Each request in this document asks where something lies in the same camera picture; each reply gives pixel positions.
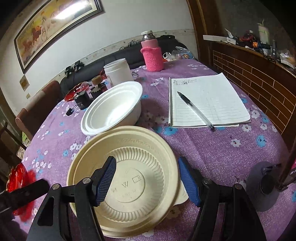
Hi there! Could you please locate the beige disposable bowl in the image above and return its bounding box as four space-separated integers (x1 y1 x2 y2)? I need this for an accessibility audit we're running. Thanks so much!
66 126 188 238

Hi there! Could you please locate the small red plate far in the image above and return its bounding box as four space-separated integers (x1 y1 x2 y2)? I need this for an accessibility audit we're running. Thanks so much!
64 82 90 102

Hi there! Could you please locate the small black clip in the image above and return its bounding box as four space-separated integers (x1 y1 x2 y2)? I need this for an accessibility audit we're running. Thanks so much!
66 108 75 116

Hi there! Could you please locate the black ballpoint pen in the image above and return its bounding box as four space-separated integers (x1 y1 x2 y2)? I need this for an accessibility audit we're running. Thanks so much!
177 91 215 132

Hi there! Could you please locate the brown pink armchair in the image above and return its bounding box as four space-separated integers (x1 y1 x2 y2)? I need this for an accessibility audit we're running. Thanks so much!
15 80 62 140

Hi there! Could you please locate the framed horse painting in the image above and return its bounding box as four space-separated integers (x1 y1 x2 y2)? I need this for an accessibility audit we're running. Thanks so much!
14 0 103 73

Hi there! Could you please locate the pink sleeved thermos bottle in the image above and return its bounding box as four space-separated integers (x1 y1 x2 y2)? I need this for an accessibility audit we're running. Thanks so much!
140 30 164 72

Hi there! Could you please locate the white bowl stack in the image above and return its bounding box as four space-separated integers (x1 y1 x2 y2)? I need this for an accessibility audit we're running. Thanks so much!
80 81 143 136

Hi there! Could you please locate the black jar with cork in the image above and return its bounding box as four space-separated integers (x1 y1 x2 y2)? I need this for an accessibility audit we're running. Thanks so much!
90 75 107 99

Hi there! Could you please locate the dark wooden chair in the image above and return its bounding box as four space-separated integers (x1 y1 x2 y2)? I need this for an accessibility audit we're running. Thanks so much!
1 121 27 167

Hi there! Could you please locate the white paper notebook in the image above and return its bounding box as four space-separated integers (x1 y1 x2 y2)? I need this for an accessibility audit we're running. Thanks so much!
169 73 250 128

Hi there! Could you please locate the red wedding glass plate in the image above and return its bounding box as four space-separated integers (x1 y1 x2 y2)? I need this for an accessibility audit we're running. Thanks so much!
6 163 36 222

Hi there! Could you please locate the brown wooden sideboard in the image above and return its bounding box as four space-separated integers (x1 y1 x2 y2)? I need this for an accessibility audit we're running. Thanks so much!
203 36 295 149

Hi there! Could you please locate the black leather sofa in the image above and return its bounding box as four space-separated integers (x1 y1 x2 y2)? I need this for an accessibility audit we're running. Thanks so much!
59 34 188 96

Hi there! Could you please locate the black jar left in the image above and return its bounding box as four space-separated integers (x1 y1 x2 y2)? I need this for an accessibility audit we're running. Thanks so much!
74 91 91 110

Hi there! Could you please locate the white plastic jar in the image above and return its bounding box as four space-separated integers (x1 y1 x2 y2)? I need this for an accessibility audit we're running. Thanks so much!
103 58 133 87

